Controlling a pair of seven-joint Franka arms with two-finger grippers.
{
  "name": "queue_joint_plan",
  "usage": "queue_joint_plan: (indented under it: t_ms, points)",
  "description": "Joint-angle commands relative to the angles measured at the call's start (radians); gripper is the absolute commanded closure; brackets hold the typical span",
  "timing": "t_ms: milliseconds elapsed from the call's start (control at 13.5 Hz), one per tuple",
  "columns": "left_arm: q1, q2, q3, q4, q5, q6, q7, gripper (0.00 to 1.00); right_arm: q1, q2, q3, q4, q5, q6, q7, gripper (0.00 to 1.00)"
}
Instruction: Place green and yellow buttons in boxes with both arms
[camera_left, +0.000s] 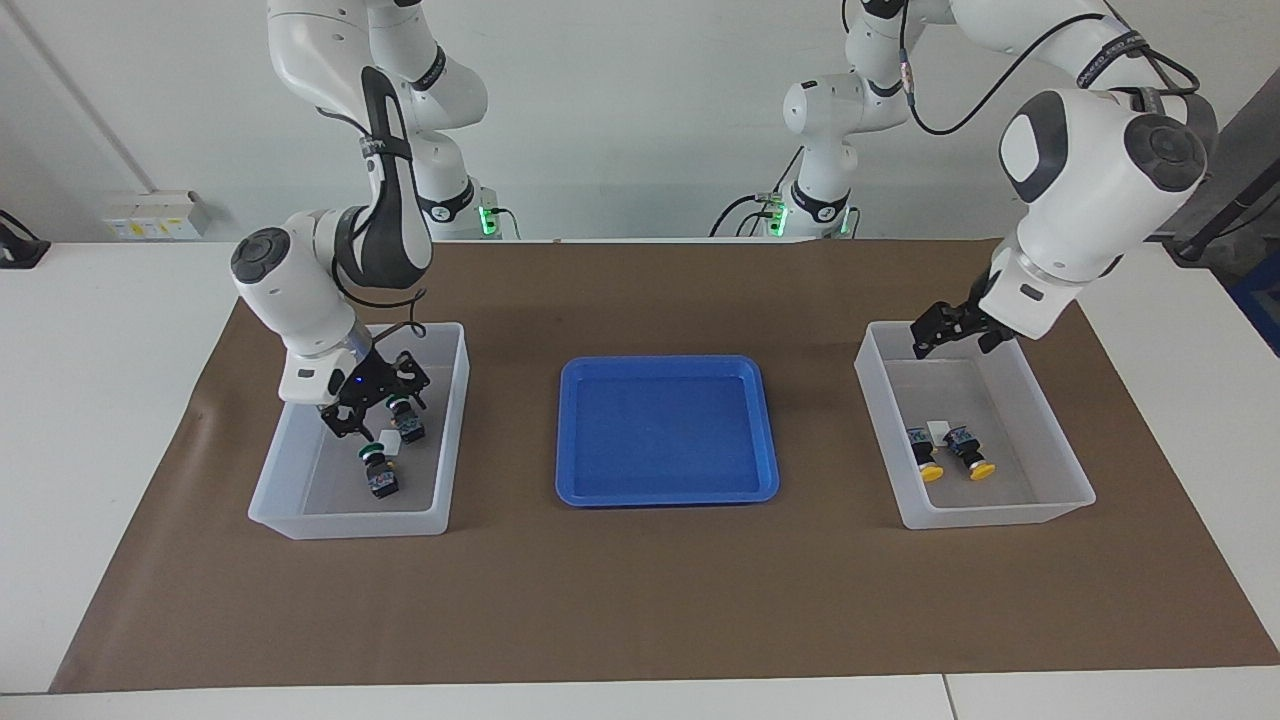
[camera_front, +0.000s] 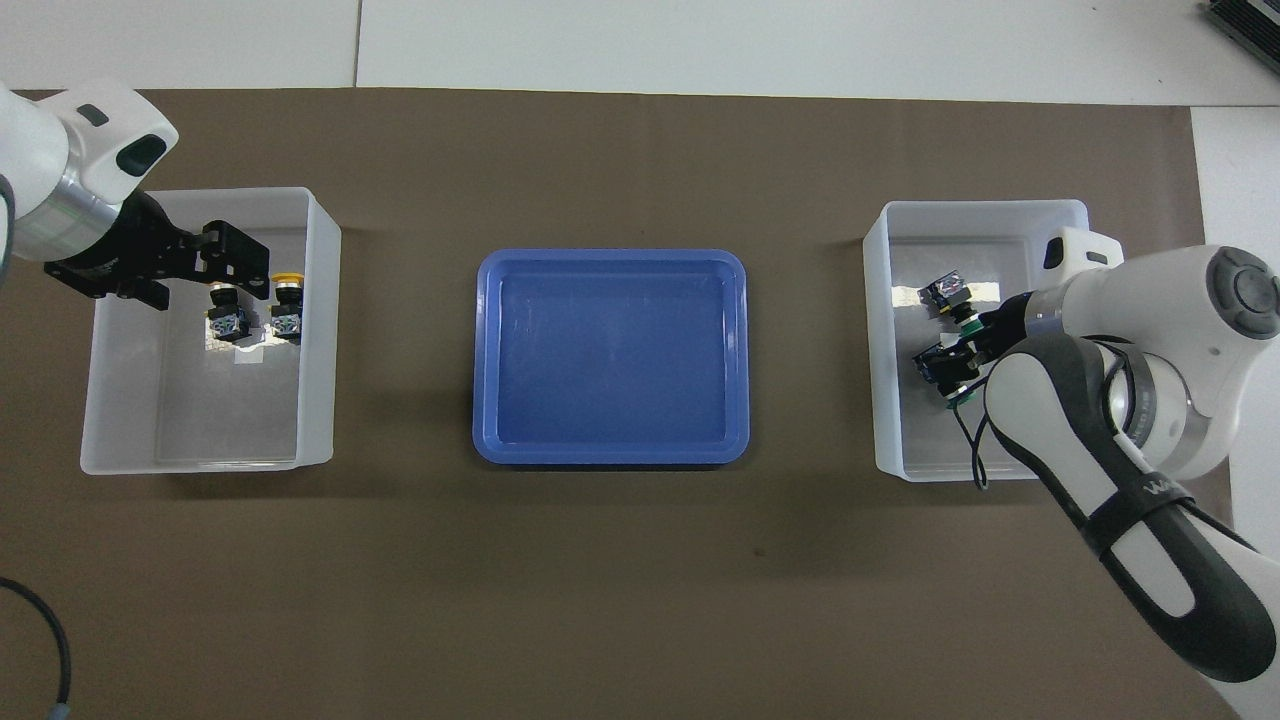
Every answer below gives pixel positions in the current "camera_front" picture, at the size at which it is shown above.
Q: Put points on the blue plastic tray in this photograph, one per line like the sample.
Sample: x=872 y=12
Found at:
x=610 y=357

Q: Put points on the small white sticker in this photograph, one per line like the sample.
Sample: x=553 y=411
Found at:
x=250 y=353

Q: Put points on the translucent white plastic box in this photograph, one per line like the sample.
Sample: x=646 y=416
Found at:
x=920 y=440
x=230 y=400

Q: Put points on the yellow push button switch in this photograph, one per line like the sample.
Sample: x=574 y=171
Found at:
x=228 y=322
x=288 y=318

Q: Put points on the brown paper table mat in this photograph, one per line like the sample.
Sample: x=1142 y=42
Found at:
x=620 y=580

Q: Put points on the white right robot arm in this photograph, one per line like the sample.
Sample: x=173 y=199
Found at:
x=1150 y=400

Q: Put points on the grey metal device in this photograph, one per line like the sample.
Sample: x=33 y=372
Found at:
x=1245 y=25

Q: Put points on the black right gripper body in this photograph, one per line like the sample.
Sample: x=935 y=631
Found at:
x=1005 y=328

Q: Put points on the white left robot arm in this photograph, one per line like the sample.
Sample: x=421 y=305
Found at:
x=60 y=170

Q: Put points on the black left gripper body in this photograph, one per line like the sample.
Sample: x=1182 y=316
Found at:
x=130 y=255

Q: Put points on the green push button switch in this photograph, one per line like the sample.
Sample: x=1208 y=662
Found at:
x=932 y=365
x=945 y=292

